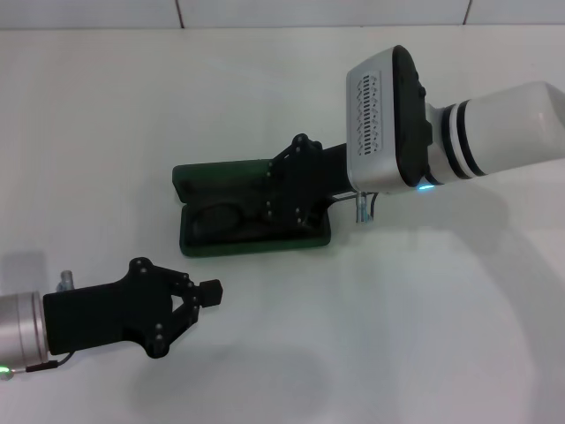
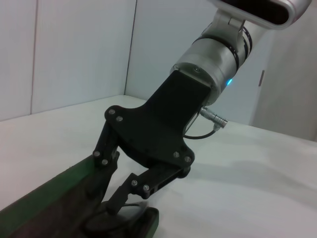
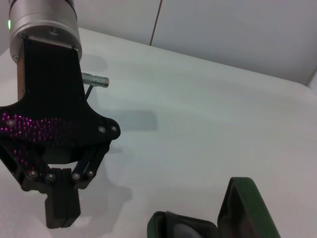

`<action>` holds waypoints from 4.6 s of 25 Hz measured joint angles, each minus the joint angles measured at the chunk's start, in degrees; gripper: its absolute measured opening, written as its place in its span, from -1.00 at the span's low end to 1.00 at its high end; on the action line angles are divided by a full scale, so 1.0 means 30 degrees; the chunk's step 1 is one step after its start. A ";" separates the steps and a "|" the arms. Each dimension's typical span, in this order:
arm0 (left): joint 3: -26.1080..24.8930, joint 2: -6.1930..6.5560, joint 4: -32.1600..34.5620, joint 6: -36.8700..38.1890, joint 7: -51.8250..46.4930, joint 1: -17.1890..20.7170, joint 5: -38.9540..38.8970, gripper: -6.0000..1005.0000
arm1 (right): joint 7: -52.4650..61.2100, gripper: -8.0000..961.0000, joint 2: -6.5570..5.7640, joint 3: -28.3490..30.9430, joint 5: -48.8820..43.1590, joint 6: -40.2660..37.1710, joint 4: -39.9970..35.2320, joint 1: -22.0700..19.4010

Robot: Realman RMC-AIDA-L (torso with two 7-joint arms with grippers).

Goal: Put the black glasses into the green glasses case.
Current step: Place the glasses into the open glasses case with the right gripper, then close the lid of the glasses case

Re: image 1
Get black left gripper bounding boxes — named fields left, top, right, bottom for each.
left=42, top=256, right=224, bottom=359

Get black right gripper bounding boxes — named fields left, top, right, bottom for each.
left=264, top=132, right=353, bottom=229

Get green glasses case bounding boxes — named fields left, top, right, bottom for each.
left=170, top=157, right=332, bottom=257

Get black glasses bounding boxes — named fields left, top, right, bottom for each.
left=189, top=201, right=283, bottom=239

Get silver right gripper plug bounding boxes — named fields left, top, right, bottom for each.
left=355, top=190, right=369, bottom=226

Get thin black right gripper cable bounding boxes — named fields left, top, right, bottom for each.
left=335, top=190, right=379, bottom=222

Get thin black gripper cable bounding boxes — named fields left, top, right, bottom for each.
left=12, top=352, right=74, bottom=375
left=335, top=190, right=379, bottom=222

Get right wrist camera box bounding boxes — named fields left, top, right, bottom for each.
left=345, top=44, right=433, bottom=193

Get thin black left gripper cable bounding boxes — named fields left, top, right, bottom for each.
left=12, top=352, right=74, bottom=375

